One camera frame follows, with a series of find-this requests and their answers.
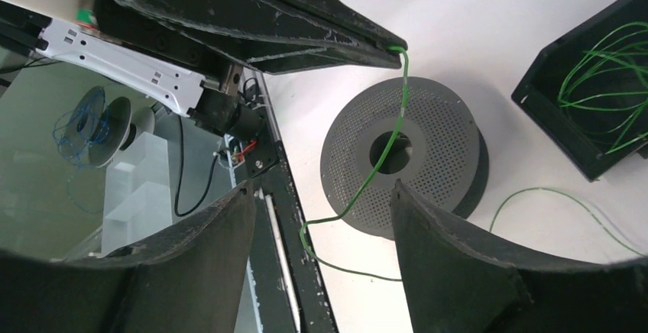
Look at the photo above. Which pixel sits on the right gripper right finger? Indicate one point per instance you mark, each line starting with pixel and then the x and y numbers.
pixel 457 277

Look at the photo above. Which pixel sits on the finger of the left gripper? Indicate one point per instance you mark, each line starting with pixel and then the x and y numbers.
pixel 270 36

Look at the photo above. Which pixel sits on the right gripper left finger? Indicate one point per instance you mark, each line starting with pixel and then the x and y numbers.
pixel 185 278

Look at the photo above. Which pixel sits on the dark grey cable spool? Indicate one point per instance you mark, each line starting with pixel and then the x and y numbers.
pixel 416 131

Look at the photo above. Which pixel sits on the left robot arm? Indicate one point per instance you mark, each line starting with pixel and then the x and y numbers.
pixel 66 30

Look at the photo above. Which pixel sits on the black plastic bin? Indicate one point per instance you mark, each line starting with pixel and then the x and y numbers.
pixel 587 90

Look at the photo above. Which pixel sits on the background spool with blue wire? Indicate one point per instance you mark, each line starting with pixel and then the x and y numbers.
pixel 92 134

